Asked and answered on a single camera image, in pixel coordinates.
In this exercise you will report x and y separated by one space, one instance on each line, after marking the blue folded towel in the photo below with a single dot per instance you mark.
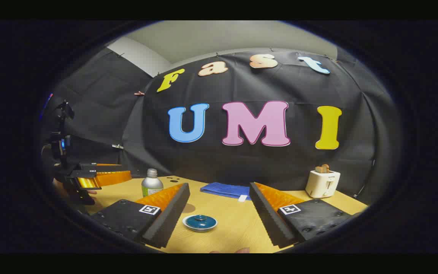
224 190

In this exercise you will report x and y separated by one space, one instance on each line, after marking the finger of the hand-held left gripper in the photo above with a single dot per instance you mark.
108 165
112 179

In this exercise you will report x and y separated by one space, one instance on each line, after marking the silver green water bottle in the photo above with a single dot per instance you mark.
152 185

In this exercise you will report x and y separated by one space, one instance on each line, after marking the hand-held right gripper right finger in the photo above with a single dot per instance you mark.
268 217

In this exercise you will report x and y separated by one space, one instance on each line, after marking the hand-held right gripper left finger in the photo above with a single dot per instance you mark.
169 217

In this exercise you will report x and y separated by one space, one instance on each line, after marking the brown toast slices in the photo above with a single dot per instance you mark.
322 168

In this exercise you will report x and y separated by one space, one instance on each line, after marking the black backdrop cloth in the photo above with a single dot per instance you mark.
242 163

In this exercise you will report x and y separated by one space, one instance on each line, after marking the round brown coaster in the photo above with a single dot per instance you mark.
188 208

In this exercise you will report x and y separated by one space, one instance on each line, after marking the white toaster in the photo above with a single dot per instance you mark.
321 184

